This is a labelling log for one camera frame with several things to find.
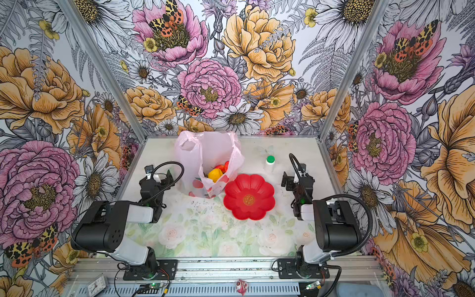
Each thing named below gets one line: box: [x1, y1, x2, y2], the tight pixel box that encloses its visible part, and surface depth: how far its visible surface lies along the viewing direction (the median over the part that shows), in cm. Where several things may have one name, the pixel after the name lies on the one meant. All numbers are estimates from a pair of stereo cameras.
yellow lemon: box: [207, 168, 223, 184], surface depth 95 cm
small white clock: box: [86, 272, 109, 297], surface depth 71 cm
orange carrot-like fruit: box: [213, 160, 229, 174], surface depth 99 cm
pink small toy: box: [236, 279, 249, 296], surface depth 69 cm
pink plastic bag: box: [174, 130, 245, 199], surface depth 78 cm
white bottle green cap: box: [262, 155, 276, 174], surface depth 101 cm
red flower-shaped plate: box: [223, 174, 276, 221], surface depth 97 cm
